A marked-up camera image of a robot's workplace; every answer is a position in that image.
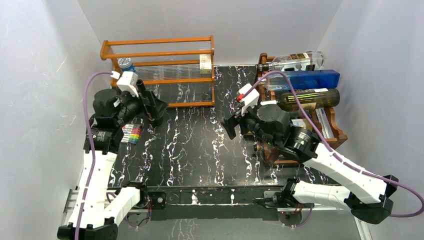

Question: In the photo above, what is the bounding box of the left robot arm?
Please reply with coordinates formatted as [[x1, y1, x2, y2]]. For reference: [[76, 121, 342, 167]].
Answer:
[[57, 79, 168, 240]]

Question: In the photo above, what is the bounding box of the blue clear glass bottle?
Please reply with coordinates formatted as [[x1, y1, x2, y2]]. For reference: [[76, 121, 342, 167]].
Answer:
[[261, 69, 340, 91]]

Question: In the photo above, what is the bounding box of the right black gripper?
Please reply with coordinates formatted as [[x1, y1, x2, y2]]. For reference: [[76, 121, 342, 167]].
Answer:
[[220, 101, 278, 148]]

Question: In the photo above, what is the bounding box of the orange wooden shelf rack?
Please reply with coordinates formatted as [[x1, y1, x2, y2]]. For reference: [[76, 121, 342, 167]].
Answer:
[[100, 35, 215, 108]]

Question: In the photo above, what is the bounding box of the pack of coloured markers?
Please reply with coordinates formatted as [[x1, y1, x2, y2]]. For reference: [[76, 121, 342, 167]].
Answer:
[[121, 124, 142, 145]]

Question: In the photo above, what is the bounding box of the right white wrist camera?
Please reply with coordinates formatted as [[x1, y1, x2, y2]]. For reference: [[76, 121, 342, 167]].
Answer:
[[237, 83, 260, 116]]

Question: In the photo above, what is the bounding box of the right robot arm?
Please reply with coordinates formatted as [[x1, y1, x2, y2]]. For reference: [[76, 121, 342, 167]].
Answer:
[[221, 104, 396, 225]]

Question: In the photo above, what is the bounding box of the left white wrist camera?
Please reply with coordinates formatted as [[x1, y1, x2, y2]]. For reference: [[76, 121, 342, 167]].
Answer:
[[110, 71, 139, 98]]

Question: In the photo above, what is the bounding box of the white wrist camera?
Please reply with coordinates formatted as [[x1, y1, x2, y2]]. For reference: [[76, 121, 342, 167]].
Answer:
[[110, 71, 139, 98], [237, 83, 260, 116]]

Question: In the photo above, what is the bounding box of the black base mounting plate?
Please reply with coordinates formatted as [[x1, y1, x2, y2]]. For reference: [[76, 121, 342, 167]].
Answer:
[[147, 185, 300, 221]]

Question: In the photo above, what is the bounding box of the blue lidded jar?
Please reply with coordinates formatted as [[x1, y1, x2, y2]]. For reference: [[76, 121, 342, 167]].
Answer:
[[117, 57, 136, 73]]

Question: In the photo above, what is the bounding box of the small white box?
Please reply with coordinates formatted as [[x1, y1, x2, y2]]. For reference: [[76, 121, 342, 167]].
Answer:
[[199, 54, 213, 75]]

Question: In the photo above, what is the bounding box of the clear square liquor bottle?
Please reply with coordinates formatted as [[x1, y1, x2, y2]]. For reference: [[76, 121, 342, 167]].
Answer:
[[256, 51, 326, 72]]

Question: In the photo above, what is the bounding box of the green wine bottle silver cap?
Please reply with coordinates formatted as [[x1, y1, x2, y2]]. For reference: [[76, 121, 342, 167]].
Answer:
[[260, 88, 341, 112]]

